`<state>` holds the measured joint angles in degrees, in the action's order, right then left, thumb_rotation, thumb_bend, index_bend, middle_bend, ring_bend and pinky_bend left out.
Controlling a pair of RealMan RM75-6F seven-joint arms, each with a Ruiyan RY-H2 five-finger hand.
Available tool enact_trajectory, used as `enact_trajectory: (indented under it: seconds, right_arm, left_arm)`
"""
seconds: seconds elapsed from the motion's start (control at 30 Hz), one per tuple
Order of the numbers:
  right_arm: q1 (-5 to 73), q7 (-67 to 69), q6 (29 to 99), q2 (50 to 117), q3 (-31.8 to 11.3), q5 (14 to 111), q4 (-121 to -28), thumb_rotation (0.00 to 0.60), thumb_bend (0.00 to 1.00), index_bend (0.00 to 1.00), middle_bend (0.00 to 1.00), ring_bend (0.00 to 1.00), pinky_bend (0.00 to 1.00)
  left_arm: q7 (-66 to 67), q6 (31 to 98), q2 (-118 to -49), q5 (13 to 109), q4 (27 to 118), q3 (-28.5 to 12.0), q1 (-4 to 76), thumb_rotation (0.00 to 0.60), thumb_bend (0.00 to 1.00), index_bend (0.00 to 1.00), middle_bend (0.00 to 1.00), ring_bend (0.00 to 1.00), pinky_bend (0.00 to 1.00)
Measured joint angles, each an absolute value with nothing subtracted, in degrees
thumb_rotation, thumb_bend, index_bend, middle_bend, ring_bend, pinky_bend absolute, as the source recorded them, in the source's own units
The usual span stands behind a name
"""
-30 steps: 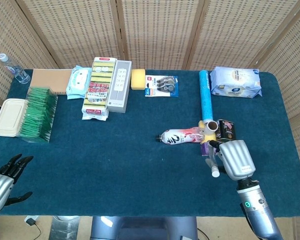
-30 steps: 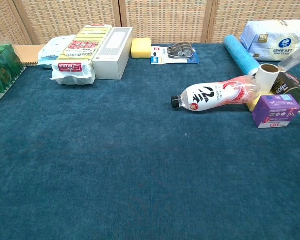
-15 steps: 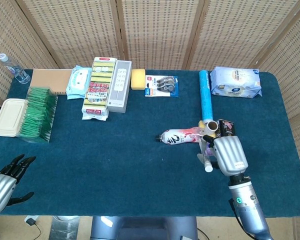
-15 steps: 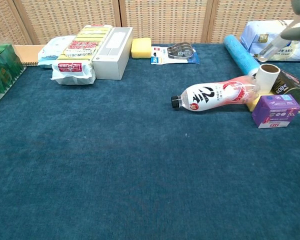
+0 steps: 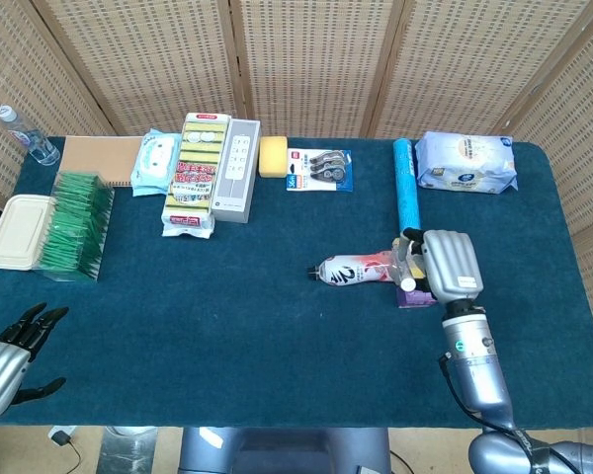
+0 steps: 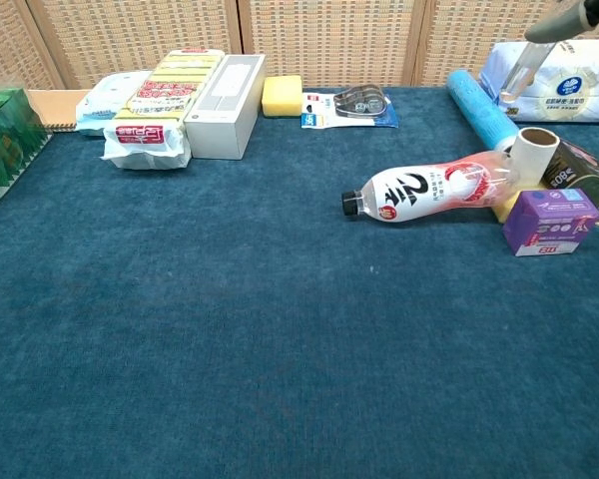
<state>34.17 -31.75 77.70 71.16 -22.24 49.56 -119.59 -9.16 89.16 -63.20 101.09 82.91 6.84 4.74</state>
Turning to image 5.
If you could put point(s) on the blue patterned roll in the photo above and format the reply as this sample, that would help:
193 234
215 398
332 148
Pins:
406 187

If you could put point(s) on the plastic bottle white red label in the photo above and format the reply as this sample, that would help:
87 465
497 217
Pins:
346 271

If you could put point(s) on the small yellow sponge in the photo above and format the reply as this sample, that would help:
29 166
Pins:
398 244

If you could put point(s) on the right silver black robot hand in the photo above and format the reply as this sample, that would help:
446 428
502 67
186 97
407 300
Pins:
452 264

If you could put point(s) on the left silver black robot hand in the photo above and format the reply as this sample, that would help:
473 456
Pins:
0 370

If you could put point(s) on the grey metal table leg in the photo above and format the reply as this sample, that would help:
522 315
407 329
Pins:
128 451

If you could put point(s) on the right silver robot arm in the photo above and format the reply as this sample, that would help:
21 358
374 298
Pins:
479 365

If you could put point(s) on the white paper roll core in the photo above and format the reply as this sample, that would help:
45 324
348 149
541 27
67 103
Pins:
417 260

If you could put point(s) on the yellow green sponge multipack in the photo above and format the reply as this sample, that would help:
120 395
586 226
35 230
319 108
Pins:
195 178

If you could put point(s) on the large white blue wipes pack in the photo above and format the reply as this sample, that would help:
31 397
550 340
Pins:
467 160

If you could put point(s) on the beige lidded food container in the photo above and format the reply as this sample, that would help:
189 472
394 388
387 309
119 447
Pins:
17 232

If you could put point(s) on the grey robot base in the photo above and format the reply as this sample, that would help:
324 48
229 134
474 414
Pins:
286 451

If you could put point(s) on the dark blue table mat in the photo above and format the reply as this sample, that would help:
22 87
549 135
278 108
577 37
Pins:
252 336

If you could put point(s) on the light blue wipes pack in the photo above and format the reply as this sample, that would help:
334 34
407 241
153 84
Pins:
153 163

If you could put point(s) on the woven wooden folding screen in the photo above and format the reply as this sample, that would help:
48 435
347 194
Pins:
316 64

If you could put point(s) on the yellow sponge block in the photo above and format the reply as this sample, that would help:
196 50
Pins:
273 157

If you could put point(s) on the white power strip box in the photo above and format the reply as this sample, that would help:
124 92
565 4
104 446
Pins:
234 173

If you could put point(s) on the clear plastic water bottle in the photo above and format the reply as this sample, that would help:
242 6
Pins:
32 140

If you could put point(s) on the correction tape blister pack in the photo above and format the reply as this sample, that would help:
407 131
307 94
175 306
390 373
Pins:
321 170

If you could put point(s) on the small purple box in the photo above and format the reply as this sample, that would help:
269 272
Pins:
410 298

